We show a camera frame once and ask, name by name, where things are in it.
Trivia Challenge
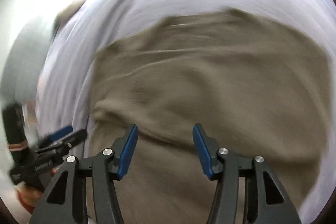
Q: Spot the lavender embossed bed blanket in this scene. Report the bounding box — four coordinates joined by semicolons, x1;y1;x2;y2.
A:
37;0;335;223

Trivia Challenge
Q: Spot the person's left hand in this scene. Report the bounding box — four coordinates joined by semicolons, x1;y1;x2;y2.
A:
15;168;57;214

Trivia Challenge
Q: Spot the brown knit sweater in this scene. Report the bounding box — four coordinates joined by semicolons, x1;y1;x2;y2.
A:
89;10;331;223

